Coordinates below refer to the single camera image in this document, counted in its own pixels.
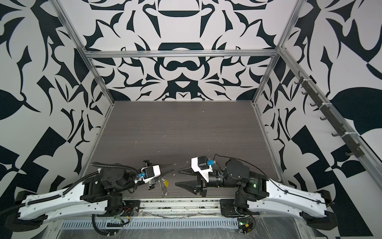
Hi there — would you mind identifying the aluminium corner post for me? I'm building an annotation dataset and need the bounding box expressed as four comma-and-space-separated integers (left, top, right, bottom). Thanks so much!
49, 0, 115, 105
252, 0, 306, 106

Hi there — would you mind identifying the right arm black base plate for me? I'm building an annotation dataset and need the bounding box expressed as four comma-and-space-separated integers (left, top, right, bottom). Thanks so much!
219, 199, 245, 218

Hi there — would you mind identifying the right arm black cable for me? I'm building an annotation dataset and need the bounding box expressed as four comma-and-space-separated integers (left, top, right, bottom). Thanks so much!
213, 153, 335, 207

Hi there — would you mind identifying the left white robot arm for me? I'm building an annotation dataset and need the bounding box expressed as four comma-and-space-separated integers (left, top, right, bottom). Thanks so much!
1, 160, 169, 232

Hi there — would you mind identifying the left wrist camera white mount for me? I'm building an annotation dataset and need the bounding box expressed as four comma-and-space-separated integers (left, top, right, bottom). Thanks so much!
134, 165, 161, 184

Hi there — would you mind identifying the aluminium horizontal frame bar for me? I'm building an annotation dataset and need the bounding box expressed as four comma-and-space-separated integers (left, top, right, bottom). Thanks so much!
85, 49, 276, 58

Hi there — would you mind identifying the grey wall hook rack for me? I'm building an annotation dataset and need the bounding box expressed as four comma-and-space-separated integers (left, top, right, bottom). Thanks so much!
295, 71, 365, 158

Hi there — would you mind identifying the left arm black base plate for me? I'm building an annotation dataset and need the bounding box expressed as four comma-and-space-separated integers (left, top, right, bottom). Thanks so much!
122, 200, 140, 217

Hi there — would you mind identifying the white slotted cable duct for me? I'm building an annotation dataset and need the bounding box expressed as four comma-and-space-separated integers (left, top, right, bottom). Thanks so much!
59, 217, 239, 230

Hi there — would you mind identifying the right aluminium corner post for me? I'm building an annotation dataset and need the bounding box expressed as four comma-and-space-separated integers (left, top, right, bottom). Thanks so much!
252, 0, 306, 106

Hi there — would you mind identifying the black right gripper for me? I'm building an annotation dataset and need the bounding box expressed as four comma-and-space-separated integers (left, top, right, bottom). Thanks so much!
178, 161, 241, 197

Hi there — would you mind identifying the green lit circuit board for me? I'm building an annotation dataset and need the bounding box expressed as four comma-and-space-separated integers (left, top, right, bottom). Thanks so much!
237, 217, 256, 234

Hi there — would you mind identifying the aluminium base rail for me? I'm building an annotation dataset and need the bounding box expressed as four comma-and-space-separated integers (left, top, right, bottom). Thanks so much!
136, 197, 222, 218

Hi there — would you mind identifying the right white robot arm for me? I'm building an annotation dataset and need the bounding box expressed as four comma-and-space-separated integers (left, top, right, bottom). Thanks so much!
175, 156, 338, 231

